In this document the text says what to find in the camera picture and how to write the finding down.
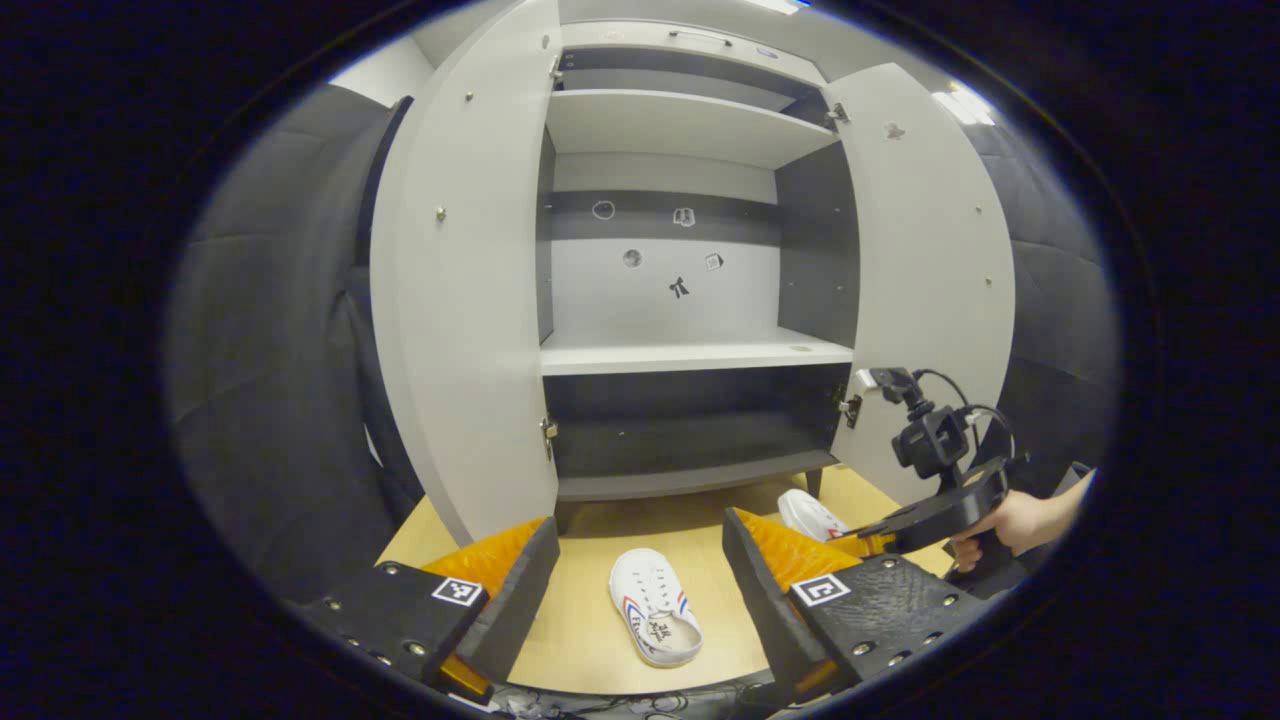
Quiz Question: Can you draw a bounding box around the grey shoe cabinet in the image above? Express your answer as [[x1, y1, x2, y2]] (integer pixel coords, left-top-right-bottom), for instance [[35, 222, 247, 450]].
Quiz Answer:
[[535, 18, 861, 506]]

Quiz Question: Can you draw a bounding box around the black backdrop cloth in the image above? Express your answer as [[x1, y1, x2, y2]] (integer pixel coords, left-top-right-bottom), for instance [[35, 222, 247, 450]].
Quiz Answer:
[[165, 85, 1121, 606]]

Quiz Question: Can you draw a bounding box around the small ceiling light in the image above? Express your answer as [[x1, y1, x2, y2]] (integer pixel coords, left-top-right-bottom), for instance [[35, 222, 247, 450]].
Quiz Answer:
[[935, 80, 997, 127]]

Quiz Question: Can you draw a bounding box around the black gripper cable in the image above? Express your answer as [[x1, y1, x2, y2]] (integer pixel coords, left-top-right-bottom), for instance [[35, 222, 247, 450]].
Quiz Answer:
[[915, 368, 1017, 466]]

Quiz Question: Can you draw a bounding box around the white canvas shoe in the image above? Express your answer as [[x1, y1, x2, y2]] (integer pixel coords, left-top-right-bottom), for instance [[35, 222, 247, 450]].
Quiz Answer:
[[608, 548, 704, 669], [778, 488, 851, 543]]

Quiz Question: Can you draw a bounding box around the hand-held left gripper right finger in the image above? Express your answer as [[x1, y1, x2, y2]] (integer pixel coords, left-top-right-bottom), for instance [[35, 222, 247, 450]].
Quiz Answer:
[[722, 507, 986, 701]]

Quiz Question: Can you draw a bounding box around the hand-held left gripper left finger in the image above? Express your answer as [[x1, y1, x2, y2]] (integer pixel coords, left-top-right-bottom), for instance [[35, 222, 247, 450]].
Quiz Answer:
[[290, 517, 561, 701]]

